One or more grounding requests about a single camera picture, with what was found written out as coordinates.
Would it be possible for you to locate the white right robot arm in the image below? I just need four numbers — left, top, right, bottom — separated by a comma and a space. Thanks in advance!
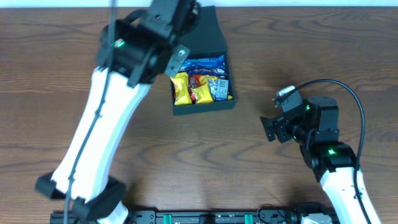
260, 95, 380, 223

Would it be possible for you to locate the light blue snack packet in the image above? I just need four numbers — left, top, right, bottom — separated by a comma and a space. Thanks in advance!
179, 55, 225, 72

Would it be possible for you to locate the dark blue chocolate bar wrapper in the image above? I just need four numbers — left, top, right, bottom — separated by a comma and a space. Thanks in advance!
187, 67, 228, 77

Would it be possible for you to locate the yellow double snack packet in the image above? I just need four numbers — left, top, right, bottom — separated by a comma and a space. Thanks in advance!
171, 72, 213, 106

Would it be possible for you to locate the red Hacks sweets bag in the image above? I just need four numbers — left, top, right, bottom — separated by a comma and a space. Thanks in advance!
188, 75, 201, 104

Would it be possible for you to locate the black mounting rail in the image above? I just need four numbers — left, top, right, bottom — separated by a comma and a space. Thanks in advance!
49, 208, 340, 224

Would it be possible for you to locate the small blue barcode packet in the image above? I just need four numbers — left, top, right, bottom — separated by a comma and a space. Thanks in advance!
215, 79, 229, 101

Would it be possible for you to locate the dark green gift box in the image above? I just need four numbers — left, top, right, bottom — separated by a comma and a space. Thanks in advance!
172, 6, 236, 116

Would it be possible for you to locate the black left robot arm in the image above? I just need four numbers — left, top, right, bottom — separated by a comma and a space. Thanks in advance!
35, 10, 196, 223

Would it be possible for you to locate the yellow Hacks sweets bag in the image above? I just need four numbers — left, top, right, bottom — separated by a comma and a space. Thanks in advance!
199, 75, 233, 101

